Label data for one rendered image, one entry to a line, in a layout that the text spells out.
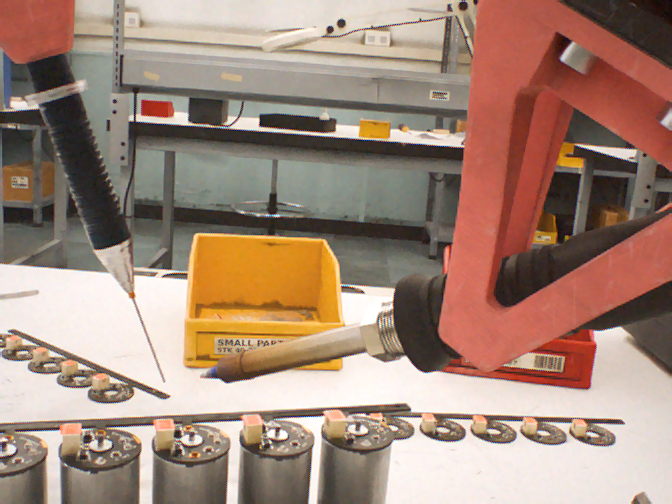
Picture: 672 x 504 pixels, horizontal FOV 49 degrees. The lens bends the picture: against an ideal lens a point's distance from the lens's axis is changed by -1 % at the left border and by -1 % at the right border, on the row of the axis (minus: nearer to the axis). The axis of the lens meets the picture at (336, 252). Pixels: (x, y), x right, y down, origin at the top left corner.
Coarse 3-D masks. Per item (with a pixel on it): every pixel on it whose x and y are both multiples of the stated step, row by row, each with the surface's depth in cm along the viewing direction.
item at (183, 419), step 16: (144, 416) 25; (160, 416) 25; (176, 416) 25; (192, 416) 25; (208, 416) 26; (224, 416) 26; (272, 416) 26; (288, 416) 26; (304, 416) 26; (320, 416) 27; (0, 432) 23
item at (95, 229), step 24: (48, 72) 18; (48, 96) 18; (72, 96) 19; (48, 120) 19; (72, 120) 19; (72, 144) 19; (96, 144) 20; (72, 168) 19; (96, 168) 19; (72, 192) 20; (96, 192) 20; (96, 216) 20; (120, 216) 20; (96, 240) 20; (120, 240) 20
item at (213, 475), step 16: (160, 464) 23; (176, 464) 23; (192, 464) 23; (208, 464) 23; (224, 464) 23; (160, 480) 23; (176, 480) 23; (192, 480) 23; (208, 480) 23; (224, 480) 24; (160, 496) 23; (176, 496) 23; (192, 496) 23; (208, 496) 23; (224, 496) 24
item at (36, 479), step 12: (0, 456) 22; (36, 468) 22; (0, 480) 21; (12, 480) 21; (24, 480) 21; (36, 480) 22; (0, 492) 21; (12, 492) 21; (24, 492) 22; (36, 492) 22
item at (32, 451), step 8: (0, 440) 23; (8, 440) 23; (16, 440) 23; (24, 440) 23; (32, 440) 23; (40, 440) 23; (24, 448) 22; (32, 448) 22; (40, 448) 22; (16, 456) 22; (24, 456) 22; (32, 456) 22; (40, 456) 22; (8, 464) 21; (16, 464) 21; (24, 464) 22; (32, 464) 22; (0, 472) 21; (8, 472) 21; (16, 472) 21; (24, 472) 21
